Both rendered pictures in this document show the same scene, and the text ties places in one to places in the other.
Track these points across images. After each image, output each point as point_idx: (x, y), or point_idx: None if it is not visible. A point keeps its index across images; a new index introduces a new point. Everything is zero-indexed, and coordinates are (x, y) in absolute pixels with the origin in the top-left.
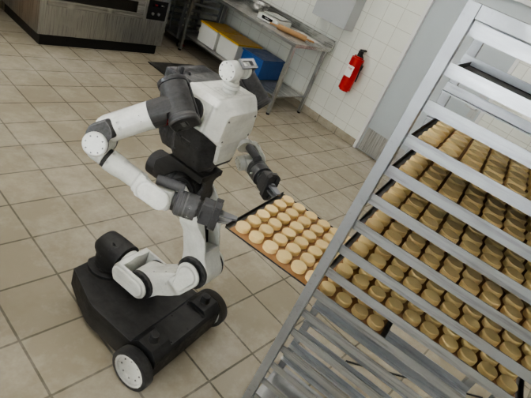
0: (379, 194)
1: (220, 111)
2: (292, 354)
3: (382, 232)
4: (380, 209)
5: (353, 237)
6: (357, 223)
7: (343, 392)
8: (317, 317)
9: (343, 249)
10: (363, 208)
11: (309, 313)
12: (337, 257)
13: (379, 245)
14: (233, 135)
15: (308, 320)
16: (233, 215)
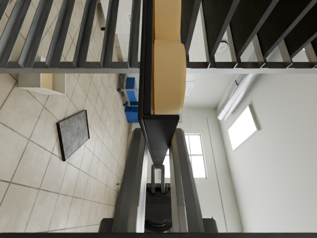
0: (272, 43)
1: None
2: (86, 51)
3: (239, 29)
4: (255, 53)
5: (219, 33)
6: (237, 60)
7: (95, 12)
8: (138, 50)
9: (211, 59)
10: (251, 62)
11: (137, 57)
12: (190, 43)
13: (228, 42)
14: None
15: (130, 55)
16: (164, 173)
